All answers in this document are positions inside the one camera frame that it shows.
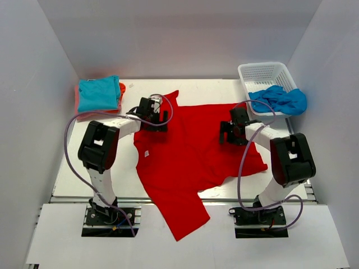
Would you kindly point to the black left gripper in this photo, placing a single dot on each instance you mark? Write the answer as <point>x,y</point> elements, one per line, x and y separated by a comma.
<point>162,128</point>

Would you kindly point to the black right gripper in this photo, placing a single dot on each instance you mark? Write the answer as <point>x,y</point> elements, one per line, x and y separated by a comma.
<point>225,126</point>

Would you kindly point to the red t shirt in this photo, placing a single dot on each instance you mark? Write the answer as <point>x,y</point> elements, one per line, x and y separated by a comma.
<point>174,166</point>

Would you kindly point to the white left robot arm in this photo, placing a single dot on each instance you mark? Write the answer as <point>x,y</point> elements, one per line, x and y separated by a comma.
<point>98,148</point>

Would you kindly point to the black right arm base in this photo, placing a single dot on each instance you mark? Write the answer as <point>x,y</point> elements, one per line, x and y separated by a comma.
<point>269,223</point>

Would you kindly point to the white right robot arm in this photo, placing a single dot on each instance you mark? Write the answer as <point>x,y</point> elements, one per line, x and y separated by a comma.
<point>291,160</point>

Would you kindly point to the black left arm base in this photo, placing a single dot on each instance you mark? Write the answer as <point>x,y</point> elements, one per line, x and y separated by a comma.
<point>108,222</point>

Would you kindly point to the folded orange t shirt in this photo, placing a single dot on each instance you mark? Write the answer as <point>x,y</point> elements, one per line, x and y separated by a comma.
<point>122,88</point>

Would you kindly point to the white plastic basket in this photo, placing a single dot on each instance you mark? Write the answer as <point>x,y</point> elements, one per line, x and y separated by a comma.
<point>261,76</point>

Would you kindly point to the folded teal t shirt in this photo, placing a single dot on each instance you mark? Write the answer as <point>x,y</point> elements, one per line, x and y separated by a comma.
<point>100,94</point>

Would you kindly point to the crumpled blue t shirt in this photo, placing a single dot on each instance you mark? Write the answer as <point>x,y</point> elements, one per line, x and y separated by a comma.
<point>280,99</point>

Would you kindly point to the folded pink t shirt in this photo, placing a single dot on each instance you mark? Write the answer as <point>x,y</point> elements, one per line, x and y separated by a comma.
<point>91,114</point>

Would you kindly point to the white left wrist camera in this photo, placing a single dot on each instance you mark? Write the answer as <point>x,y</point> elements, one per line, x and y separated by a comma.
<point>156,103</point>

